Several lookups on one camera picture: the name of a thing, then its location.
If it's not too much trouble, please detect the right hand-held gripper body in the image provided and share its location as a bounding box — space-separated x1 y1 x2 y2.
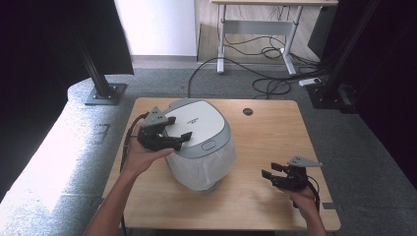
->
273 155 324 193

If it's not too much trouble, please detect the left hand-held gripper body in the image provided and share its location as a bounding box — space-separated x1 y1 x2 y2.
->
137 106 181 152

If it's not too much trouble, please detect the grey white trash can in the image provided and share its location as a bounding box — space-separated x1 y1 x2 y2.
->
161 98 233 194

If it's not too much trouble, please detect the person's left hand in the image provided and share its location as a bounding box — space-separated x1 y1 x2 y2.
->
121 122 175 178

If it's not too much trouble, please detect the person's right hand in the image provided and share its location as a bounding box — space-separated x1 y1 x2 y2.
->
284 185 321 219

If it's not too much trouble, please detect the white plastic trash bag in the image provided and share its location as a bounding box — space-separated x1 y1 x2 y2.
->
164 139 238 193

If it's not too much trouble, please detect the black metal stand grey base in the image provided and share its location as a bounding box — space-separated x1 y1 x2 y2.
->
67 13 128 106

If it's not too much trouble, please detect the white power strip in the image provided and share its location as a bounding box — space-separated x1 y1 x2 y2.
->
298 77 323 88

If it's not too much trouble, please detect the dark curtain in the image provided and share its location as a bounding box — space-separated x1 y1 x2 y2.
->
0 0 135 109
328 0 417 186

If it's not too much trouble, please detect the black computer case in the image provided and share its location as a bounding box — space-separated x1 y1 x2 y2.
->
307 5 339 61

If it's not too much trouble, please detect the left hand-held gripper black cable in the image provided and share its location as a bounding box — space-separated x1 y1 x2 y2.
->
119 112 150 236

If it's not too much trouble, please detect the hand-held gripper black cable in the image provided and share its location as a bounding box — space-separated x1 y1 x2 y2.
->
307 176 322 211
119 112 150 236

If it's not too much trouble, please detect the right hand-held gripper black cable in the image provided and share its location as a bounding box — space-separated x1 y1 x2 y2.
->
307 176 322 211

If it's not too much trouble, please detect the long black floor cable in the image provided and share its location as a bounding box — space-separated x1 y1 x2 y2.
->
187 57 306 99

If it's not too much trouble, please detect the tangle of black cables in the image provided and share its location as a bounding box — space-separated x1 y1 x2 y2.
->
222 6 328 100

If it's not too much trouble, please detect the white frame wooden desk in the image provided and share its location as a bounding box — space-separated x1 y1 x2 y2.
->
209 0 338 76

